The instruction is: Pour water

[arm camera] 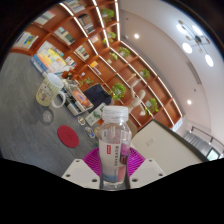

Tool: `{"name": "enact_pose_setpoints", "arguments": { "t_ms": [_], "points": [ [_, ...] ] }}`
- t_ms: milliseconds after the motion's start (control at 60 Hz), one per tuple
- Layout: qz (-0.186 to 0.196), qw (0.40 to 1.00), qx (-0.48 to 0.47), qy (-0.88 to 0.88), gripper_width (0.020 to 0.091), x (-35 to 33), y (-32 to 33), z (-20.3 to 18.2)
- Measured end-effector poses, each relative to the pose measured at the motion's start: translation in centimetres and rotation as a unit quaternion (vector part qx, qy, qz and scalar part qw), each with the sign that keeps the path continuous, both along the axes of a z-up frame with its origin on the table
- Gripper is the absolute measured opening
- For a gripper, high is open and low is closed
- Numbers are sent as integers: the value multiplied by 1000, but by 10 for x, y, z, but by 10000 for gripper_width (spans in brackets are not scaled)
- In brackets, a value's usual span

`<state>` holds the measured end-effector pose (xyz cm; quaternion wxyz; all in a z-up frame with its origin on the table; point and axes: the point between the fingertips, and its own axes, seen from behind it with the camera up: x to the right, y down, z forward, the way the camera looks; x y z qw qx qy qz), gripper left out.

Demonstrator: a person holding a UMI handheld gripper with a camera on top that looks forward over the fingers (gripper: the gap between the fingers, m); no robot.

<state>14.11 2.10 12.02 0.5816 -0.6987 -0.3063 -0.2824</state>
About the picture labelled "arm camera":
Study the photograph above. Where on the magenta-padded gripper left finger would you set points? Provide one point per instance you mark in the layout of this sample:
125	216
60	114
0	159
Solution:
78	173

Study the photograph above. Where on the wooden shelf unit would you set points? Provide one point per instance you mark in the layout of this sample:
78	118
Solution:
100	50

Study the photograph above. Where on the white wall switch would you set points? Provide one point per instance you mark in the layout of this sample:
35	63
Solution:
150	141

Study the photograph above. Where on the round recessed ceiling light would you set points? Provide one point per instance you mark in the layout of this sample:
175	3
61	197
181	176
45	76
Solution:
189	102
136	36

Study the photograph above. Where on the window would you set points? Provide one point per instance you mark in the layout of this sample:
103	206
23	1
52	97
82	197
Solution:
213	154

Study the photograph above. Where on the black curtain rail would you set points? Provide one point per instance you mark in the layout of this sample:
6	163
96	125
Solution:
206	135

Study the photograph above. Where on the flat round red coaster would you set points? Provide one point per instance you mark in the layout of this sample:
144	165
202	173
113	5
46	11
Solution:
68	136

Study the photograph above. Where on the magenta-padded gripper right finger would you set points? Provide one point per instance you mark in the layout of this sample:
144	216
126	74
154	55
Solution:
148	171

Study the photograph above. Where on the multi-bulb ceiling lamp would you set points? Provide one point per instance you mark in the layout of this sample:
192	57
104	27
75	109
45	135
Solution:
196	40

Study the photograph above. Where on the dark magazine stack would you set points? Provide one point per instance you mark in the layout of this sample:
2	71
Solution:
78	98

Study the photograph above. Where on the grey curtain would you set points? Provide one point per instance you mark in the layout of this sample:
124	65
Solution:
198	143

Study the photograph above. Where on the ceiling air vent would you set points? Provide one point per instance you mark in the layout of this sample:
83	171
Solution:
194	71

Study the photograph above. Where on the white yellow-striped mug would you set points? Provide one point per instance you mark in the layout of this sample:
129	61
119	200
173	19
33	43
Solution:
46	91

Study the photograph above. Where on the clear plastic water bottle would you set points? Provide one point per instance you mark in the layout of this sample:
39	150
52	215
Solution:
114	146

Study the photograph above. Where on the small round patterned dish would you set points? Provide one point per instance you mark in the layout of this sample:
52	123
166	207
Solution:
89	132
81	120

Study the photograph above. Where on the colourful book stack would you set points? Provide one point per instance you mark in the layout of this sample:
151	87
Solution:
50	60

